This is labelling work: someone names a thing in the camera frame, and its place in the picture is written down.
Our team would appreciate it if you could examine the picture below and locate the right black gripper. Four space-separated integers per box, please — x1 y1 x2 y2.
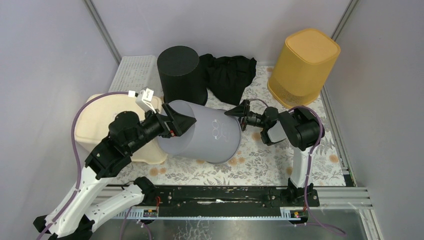
222 99 268 135

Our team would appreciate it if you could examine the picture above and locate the grey plastic bin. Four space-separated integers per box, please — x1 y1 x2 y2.
157 100 242 164

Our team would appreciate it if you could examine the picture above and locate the black round bucket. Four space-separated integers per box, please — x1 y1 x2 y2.
157 45 208 106

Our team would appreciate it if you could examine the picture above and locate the white perforated plastic basket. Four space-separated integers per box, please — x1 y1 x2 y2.
108 55 163 97

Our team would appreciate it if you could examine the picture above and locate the cream plastic basket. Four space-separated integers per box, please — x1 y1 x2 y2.
74 94 168 165

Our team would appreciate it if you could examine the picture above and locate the yellow wastebasket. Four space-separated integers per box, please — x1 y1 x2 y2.
267 28 341 108

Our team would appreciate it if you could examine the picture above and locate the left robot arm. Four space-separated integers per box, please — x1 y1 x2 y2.
33 103 196 240

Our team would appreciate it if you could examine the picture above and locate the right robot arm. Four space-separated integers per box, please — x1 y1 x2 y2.
224 99 325 206

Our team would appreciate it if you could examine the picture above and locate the black cloth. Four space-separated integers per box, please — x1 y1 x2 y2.
199 53 257 106

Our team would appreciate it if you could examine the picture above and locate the floral tablecloth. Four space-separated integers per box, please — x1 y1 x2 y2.
99 65 347 187

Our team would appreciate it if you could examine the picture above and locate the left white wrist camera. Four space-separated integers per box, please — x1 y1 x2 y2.
128 87 161 113

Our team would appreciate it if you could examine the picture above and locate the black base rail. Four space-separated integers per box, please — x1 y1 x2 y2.
141 185 320 218

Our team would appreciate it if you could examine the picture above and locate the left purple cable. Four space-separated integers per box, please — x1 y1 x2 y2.
35 91 137 240

